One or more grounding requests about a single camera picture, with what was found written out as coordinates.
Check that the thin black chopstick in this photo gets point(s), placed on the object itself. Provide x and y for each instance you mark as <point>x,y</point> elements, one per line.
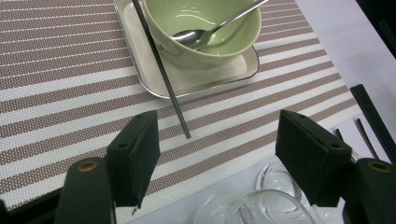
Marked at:
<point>168,87</point>

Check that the row of black chopsticks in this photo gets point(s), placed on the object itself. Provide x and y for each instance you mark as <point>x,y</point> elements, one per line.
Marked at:
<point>373,118</point>

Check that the white square plate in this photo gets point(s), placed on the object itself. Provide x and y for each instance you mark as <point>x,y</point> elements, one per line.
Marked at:
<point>199,81</point>

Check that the brown white striped placemat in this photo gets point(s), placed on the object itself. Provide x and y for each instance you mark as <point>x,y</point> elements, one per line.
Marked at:
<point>62,77</point>

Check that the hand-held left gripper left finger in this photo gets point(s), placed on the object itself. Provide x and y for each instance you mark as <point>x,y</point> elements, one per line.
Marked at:
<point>134,161</point>

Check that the silver metal spoon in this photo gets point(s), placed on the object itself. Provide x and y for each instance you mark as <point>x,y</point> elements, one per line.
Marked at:
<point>190,37</point>

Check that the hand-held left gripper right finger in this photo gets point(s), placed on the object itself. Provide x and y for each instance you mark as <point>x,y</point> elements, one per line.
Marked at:
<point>314,158</point>

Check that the green ceramic bowl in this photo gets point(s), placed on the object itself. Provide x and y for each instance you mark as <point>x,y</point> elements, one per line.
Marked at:
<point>224,46</point>

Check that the clear drinking glass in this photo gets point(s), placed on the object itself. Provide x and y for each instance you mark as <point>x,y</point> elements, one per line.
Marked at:
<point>267,214</point>
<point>274,180</point>
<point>208,214</point>

